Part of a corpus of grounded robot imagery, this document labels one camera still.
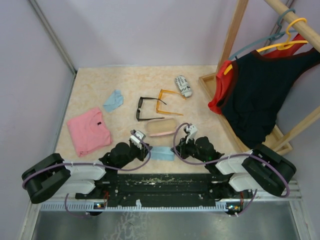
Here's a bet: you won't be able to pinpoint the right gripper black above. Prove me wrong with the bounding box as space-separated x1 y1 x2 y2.
171 134 208 163

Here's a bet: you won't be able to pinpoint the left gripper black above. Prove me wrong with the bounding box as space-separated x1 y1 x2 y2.
117 141 153 170

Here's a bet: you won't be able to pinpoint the light blue cleaning cloth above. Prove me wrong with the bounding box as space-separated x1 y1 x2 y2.
150 146 175 162

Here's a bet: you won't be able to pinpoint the pink glasses case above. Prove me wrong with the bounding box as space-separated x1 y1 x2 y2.
145 118 178 137

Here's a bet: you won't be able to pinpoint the black sunglasses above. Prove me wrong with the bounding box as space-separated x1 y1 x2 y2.
135 96 165 122

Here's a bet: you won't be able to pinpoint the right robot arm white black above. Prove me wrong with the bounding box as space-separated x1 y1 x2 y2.
171 136 297 198

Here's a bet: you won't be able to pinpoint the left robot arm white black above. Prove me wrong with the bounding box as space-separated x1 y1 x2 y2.
21 141 153 204

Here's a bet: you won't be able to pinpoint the orange sunglasses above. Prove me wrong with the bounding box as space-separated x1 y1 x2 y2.
155 89 187 116

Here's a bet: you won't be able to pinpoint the pink folded garment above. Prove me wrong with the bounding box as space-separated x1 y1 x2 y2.
67 107 113 157

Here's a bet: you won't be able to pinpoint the newspaper print glasses case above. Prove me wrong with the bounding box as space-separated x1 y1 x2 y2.
174 75 193 98

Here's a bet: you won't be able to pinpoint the red tank top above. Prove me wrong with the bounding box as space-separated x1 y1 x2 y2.
208 43 306 115

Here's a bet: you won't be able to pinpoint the navy tank top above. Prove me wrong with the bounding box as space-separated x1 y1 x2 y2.
220 48 320 149

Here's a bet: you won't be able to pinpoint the yellow hanger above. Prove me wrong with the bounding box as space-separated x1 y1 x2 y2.
223 17 309 75

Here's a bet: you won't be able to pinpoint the teal hanger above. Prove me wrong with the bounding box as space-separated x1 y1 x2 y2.
228 7 296 61

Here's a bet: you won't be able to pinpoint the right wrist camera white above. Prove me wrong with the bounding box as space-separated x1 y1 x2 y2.
183 124 198 144

